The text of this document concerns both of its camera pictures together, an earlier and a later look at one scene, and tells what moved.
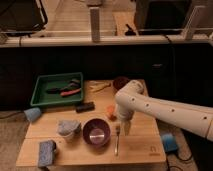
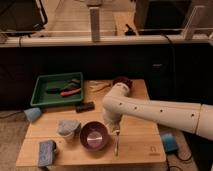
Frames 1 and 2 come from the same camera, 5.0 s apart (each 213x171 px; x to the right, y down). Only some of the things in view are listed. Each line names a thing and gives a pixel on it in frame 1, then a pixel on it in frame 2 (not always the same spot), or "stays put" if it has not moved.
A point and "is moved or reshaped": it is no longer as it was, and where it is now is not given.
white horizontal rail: x=106 y=41 stays put
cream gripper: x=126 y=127 to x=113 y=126
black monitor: x=22 y=16 stays put
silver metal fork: x=117 y=130 stays put
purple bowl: x=96 y=132 is moved or reshaped
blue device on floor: x=170 y=142 stays put
